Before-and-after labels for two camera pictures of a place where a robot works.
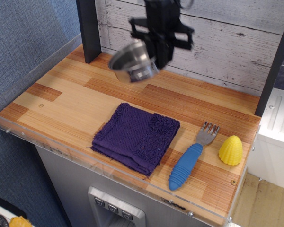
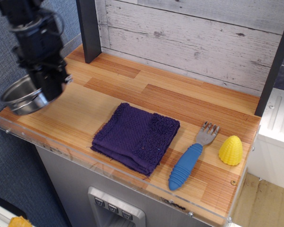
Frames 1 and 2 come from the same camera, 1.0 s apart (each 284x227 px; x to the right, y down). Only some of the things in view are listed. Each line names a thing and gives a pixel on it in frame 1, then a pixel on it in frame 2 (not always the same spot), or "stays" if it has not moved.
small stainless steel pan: (132, 63) → (22, 97)
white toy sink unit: (271, 158) stays
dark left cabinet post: (89, 29) stays
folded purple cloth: (135, 137) stays
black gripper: (163, 20) → (38, 49)
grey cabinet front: (70, 179) stays
